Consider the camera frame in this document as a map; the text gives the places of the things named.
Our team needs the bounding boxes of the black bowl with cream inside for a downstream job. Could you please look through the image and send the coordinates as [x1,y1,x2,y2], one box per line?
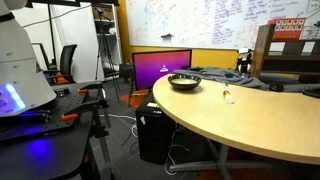
[167,73,202,91]

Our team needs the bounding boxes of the monitor with purple screen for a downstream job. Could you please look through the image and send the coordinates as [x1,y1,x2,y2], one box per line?
[131,49,193,91]

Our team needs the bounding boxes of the black computer tower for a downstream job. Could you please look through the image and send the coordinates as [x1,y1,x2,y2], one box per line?
[135,99,178,165]

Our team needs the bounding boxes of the black tripod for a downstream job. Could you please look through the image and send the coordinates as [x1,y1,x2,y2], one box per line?
[94,6,121,101]

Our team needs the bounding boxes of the grey cloth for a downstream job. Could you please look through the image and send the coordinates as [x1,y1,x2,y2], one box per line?
[171,66,320,94]

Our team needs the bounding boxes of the whiteboard with writing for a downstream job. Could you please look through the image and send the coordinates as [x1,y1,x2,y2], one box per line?
[125,0,320,51]

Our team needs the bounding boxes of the grey metal table leg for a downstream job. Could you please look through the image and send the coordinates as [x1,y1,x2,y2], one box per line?
[169,143,273,180]

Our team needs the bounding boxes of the black office chair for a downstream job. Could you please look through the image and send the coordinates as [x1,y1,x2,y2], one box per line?
[42,43,78,85]

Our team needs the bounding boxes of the small black box on plate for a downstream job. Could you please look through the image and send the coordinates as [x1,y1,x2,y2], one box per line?
[54,87,71,99]

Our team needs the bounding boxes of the brown wooden shelf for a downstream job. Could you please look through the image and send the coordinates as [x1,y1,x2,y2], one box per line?
[249,23,320,84]

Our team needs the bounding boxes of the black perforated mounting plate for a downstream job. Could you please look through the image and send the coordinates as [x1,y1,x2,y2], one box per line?
[0,87,92,141]

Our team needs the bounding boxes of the black computer mouse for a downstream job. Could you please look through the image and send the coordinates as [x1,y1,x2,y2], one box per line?
[268,82,285,93]

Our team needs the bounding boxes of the black robot cart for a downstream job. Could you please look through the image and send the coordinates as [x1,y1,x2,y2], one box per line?
[0,80,115,180]

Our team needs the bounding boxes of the red box with white squares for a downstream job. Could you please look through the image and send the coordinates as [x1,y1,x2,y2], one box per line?
[267,17,307,41]

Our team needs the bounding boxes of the flat black device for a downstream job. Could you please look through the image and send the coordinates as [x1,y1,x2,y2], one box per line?
[302,85,320,100]

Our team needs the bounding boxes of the white floor cables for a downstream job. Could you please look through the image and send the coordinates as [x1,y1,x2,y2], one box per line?
[99,113,191,176]

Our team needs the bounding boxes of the black clamp with orange handle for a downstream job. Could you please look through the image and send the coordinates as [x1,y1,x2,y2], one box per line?
[61,96,111,138]
[76,83,108,101]

